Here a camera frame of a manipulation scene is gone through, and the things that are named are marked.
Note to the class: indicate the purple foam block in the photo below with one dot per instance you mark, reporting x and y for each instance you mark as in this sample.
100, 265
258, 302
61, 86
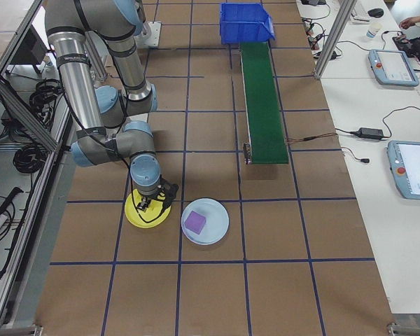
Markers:
195, 222

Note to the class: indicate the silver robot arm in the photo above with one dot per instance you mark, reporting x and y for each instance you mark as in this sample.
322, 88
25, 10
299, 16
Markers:
75, 77

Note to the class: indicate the yellow plate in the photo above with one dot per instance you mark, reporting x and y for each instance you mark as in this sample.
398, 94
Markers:
136, 217

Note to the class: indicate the light blue plate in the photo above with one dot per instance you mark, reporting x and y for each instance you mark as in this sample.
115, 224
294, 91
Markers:
213, 210

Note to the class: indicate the bystander bare hand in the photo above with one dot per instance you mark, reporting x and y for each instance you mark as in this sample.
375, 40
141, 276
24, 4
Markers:
409, 22

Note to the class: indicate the green conveyor belt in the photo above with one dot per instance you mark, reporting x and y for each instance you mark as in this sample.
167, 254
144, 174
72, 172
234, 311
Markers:
262, 105

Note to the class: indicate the aluminium corner bar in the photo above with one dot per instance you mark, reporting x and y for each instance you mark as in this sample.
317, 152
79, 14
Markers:
409, 327
28, 330

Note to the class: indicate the blue plastic storage bin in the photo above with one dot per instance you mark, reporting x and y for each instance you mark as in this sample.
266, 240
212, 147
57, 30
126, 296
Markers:
238, 33

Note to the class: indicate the black electronics box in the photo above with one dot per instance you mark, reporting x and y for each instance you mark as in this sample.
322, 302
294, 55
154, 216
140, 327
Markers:
33, 45

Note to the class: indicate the black power adapter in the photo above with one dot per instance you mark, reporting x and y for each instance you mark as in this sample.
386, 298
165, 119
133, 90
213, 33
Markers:
371, 133

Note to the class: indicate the light blue teach pendant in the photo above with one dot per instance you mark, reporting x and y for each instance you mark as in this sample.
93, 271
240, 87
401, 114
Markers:
416, 171
395, 68

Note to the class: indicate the white paper cup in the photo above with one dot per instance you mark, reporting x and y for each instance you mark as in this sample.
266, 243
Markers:
372, 31

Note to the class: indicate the white keyboard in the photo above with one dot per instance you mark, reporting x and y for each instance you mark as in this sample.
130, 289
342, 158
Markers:
360, 12

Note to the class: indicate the black computer mouse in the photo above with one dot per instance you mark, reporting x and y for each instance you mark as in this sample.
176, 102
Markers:
375, 12

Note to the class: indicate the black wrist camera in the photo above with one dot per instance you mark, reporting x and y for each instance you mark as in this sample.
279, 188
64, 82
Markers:
169, 194

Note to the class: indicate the aluminium upright post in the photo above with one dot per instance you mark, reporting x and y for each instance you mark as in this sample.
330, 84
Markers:
334, 38
98, 66

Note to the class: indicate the V-shaped metal bar frame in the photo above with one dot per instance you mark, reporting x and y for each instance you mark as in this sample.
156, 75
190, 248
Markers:
24, 113

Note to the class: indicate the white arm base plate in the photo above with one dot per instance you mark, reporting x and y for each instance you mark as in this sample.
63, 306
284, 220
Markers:
154, 35

